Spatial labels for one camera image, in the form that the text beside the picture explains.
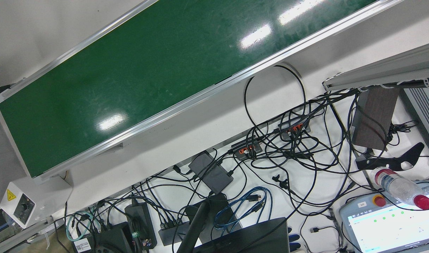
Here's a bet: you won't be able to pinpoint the black USB hub orange ports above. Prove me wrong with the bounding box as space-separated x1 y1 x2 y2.
278 114 311 141
231 138 264 161

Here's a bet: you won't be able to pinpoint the grey power adapter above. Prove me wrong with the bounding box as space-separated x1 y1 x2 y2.
188 151 234 194

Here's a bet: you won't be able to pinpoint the small black clip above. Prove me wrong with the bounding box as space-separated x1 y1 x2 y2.
272 174 288 188

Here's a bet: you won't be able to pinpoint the green conveyor belt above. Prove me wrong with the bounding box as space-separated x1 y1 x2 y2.
0 0 404 180

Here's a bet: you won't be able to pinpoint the black monitor stand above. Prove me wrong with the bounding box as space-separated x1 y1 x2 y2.
176 193 236 253

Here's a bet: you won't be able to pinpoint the black port hub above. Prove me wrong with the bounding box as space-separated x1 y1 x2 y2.
158 221 190 246

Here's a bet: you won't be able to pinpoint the black power brick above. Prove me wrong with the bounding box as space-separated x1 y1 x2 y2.
124 202 157 250

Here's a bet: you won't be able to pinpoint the black Huawei monitor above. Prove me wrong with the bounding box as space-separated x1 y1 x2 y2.
193 217 290 253

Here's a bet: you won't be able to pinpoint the black desktop box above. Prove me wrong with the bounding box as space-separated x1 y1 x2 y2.
72 221 134 253

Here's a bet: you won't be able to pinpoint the brown wood-grain box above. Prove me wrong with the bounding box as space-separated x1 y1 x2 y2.
351 86 400 151

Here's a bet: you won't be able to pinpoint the silver aluminium profile bar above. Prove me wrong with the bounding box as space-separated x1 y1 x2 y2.
321 39 429 92

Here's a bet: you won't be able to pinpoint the white conveyor control box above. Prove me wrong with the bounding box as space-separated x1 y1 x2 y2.
0 176 72 229

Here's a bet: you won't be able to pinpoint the clear bottle red cap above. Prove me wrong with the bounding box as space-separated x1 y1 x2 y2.
372 167 429 210

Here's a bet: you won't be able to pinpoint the grey robot teach pendant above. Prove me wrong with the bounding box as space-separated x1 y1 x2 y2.
338 179 429 253

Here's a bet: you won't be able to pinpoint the silver ribbed metal housing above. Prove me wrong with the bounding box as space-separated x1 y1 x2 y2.
399 86 429 157

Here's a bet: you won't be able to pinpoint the black looped cable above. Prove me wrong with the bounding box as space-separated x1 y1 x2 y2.
243 64 307 141

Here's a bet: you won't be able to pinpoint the blue coiled cable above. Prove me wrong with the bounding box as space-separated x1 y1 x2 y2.
214 186 273 231

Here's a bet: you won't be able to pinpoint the black USB plug cable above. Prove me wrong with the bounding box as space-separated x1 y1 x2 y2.
309 225 343 246

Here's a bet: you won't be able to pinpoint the black curved bracket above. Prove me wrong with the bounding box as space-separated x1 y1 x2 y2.
355 142 425 172

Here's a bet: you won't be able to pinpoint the teal network cable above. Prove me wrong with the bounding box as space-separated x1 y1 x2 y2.
65 211 95 243

